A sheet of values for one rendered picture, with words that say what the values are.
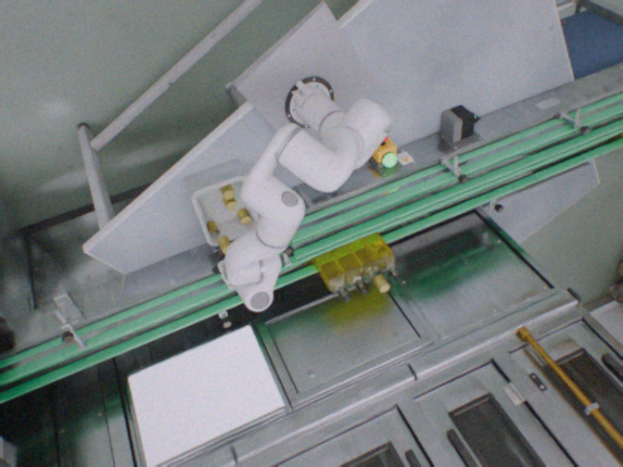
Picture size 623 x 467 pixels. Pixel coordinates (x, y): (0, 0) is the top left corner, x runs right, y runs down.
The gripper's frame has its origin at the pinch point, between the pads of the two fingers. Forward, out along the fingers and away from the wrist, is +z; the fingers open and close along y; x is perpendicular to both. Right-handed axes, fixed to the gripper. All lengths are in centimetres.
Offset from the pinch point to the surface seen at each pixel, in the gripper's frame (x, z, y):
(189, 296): -11.8, 6.8, -14.9
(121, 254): 2.6, 21.4, -28.5
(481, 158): -1, -3, 87
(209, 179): 20.3, 9.2, 2.6
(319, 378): -37.2, -23.2, 10.0
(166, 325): -19.2, 8.0, -24.6
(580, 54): 9, 25, 157
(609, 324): -290, 143, 316
